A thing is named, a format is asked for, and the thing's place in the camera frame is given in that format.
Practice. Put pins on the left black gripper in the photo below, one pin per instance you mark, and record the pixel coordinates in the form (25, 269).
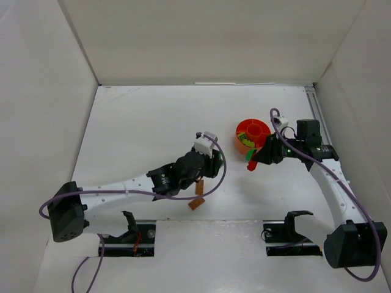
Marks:
(214, 163)

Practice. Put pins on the brown lego plate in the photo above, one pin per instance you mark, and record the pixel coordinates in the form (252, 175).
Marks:
(194, 204)
(199, 188)

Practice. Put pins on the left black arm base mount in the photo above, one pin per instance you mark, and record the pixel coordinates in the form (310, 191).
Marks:
(137, 240)

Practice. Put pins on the lime green lego brick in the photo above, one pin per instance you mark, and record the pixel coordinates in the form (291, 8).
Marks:
(242, 136)

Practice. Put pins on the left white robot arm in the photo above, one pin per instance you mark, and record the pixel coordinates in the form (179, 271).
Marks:
(75, 210)

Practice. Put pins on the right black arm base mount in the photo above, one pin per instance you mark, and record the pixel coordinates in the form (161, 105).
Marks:
(281, 238)

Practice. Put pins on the long green lego brick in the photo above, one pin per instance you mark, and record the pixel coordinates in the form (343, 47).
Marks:
(249, 154)

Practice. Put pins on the small lime lego brick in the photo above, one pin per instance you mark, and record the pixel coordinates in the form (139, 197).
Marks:
(248, 143)

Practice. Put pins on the orange round divided container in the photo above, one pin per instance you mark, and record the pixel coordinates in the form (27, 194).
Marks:
(256, 131)

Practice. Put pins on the aluminium rail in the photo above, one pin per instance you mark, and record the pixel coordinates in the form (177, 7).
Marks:
(317, 113)

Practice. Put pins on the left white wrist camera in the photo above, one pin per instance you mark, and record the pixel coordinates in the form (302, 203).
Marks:
(204, 143)

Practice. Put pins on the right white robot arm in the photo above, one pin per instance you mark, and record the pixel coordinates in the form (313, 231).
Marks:
(354, 240)

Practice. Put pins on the long red lego brick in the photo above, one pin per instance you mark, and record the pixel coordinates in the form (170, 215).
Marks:
(252, 165)

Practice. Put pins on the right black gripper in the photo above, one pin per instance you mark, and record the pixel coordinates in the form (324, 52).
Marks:
(271, 151)

